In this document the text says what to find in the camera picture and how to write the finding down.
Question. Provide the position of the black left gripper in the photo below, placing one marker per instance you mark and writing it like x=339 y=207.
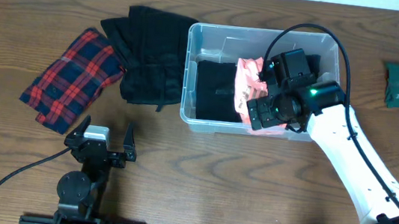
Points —
x=98 y=152

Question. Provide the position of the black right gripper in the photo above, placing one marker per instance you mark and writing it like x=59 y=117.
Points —
x=270 y=118

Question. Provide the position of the pink printed t-shirt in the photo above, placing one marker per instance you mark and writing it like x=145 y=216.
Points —
x=247 y=86

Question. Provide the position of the small black garment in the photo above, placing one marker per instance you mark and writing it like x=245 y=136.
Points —
x=215 y=92

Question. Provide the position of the navy blue garment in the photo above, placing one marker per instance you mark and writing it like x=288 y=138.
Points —
x=314 y=64

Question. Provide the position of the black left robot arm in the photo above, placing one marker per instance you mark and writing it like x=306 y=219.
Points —
x=80 y=191

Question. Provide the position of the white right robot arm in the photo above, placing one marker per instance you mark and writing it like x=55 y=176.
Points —
x=322 y=111

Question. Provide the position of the red plaid folded shirt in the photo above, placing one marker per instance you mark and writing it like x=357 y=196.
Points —
x=62 y=92

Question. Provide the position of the clear plastic storage bin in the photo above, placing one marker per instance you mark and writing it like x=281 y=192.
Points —
x=226 y=44

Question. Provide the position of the large black folded garment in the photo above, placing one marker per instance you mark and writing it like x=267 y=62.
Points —
x=151 y=45

